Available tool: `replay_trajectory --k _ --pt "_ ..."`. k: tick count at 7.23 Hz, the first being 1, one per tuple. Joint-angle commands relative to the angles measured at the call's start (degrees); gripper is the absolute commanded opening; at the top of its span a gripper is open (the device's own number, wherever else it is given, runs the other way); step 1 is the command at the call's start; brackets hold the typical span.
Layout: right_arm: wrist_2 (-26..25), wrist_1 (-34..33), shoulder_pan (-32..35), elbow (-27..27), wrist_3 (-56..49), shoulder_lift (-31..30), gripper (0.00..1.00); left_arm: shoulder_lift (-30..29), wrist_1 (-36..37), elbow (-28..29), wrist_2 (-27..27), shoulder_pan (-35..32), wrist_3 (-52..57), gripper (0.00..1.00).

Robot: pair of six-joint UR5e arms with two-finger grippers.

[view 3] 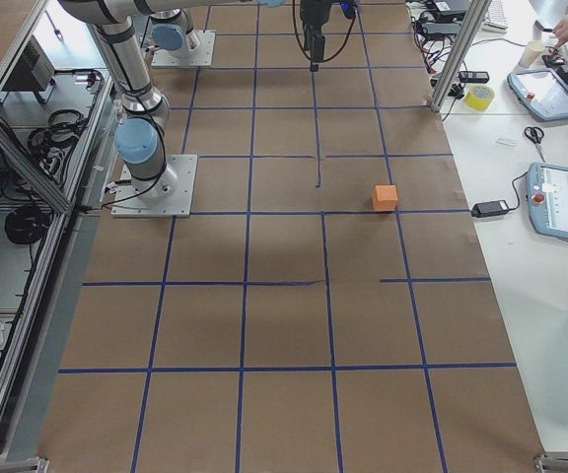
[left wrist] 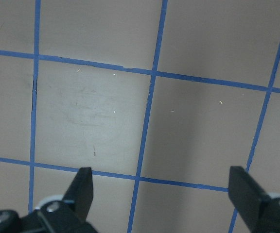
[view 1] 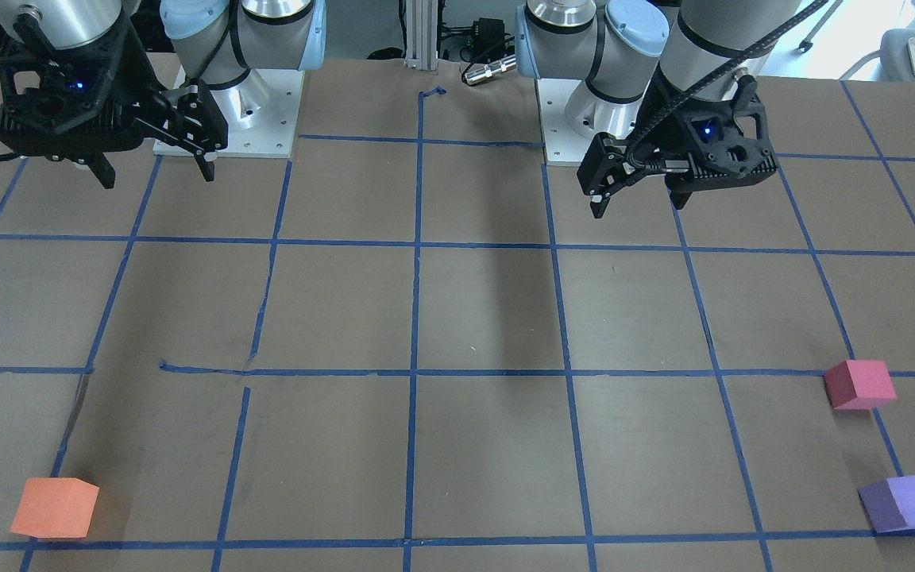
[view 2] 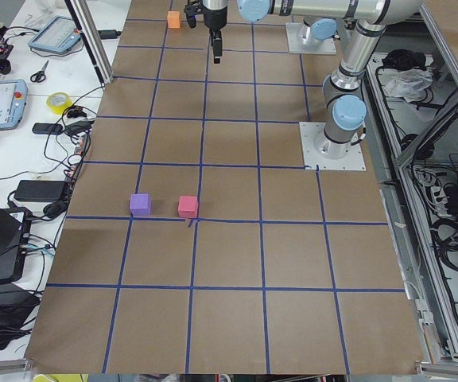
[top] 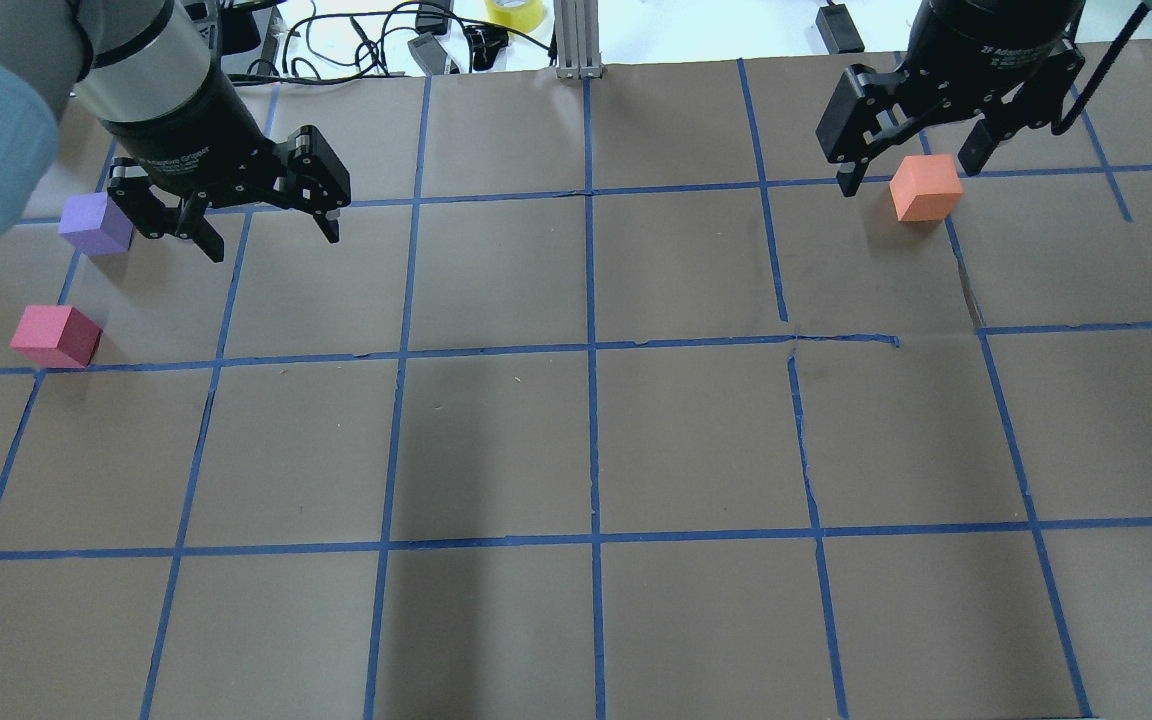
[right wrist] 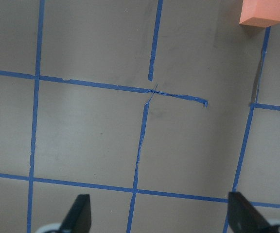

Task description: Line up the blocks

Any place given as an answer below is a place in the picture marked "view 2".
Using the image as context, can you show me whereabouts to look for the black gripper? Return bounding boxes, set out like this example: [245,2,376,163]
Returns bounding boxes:
[203,8,227,64]

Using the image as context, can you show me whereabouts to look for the orange foam cube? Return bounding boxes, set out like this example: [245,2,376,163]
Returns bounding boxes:
[167,10,181,29]

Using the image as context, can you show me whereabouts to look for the far blue teach pendant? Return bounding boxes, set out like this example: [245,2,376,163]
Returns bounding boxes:
[28,16,81,55]

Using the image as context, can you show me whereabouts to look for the pink foam cube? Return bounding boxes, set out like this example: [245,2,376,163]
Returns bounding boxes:
[177,195,199,219]

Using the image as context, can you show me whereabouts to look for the yellow tape roll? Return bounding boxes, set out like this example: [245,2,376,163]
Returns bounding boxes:
[46,92,73,115]

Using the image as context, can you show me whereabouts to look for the purple foam cube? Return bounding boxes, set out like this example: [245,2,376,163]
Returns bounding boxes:
[130,193,151,216]

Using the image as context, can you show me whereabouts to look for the black small remote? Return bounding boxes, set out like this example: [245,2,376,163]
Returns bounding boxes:
[32,123,64,135]

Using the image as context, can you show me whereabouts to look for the white crumpled cloth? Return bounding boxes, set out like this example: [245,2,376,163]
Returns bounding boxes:
[384,69,433,102]

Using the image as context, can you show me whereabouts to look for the black power adapter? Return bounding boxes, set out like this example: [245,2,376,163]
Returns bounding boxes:
[14,180,67,202]

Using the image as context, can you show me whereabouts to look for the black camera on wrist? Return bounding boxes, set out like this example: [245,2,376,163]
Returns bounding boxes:
[184,0,202,29]

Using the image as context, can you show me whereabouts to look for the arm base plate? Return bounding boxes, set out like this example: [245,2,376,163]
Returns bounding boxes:
[285,22,336,55]
[299,122,366,171]

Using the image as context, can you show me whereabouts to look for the aluminium frame post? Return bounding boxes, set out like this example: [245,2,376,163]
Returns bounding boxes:
[64,0,113,85]

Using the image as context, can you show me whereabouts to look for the black handled scissors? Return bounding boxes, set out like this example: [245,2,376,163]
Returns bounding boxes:
[29,60,49,84]

